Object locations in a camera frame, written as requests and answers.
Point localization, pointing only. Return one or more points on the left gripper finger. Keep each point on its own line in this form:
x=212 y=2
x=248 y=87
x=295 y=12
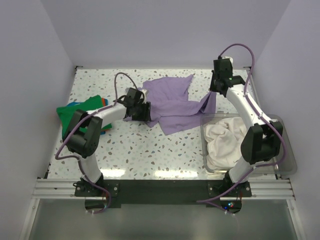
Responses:
x=138 y=117
x=146 y=112

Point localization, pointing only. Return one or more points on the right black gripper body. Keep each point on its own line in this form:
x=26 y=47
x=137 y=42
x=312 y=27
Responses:
x=214 y=75

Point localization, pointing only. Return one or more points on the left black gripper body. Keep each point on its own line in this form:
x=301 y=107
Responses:
x=138 y=107

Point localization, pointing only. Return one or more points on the purple t-shirt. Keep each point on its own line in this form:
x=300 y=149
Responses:
x=171 y=107

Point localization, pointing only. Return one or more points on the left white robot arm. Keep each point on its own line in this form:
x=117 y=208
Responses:
x=82 y=136

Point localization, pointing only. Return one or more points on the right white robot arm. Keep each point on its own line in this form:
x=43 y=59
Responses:
x=263 y=138

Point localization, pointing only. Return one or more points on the white t-shirt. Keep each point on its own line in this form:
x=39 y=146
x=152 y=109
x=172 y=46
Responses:
x=223 y=143

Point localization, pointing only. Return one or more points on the folded green t-shirt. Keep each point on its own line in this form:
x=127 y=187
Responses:
x=65 y=113

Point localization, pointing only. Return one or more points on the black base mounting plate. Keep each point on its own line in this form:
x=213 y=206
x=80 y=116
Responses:
x=115 y=193

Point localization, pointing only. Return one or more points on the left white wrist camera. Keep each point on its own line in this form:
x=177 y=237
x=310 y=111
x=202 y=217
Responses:
x=144 y=91

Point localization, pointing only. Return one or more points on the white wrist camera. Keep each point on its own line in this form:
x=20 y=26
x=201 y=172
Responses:
x=144 y=91
x=226 y=57

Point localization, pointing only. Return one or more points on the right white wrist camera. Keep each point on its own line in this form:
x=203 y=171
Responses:
x=226 y=57

